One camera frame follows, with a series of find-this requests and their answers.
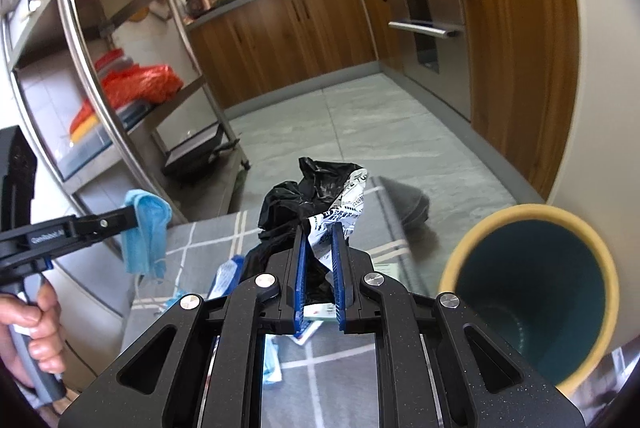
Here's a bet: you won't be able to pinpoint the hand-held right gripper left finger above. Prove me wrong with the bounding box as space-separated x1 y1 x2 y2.
59 224 308 428

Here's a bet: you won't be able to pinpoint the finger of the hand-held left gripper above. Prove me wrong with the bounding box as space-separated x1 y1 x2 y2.
62 204 139 250

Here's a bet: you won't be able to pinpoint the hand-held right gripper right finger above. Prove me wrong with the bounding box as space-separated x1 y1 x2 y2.
332 224 586 428

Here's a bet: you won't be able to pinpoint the blue face mask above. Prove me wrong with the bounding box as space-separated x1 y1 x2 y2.
122 189 173 281

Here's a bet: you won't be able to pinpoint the white printed wrapper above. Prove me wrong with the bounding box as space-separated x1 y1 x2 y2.
305 165 369 261

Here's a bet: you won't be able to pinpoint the blue blister pack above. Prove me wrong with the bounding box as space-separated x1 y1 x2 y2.
207 257 246 301

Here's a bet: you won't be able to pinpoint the black plastic bag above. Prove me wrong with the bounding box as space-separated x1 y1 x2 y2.
240 156 368 296

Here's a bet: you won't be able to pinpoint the teal bin with yellow rim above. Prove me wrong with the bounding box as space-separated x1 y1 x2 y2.
437 204 621 396

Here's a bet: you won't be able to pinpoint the person's left hand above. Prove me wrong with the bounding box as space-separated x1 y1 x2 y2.
0 280 63 391

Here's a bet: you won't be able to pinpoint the small green and white box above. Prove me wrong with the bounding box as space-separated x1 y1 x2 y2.
304 303 340 323

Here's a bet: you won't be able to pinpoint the grey checked mat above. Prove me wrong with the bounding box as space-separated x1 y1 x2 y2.
120 180 443 428

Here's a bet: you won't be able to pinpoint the stainless steel shelf rack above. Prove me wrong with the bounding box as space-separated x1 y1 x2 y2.
0 0 251 221

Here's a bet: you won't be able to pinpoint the red plastic bag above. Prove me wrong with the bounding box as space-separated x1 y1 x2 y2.
102 64 185 110

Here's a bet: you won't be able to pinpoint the wooden kitchen cabinets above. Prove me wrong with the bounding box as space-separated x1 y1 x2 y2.
187 0 382 110

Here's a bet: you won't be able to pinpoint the stainless steel oven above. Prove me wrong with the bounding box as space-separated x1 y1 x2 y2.
377 0 473 123

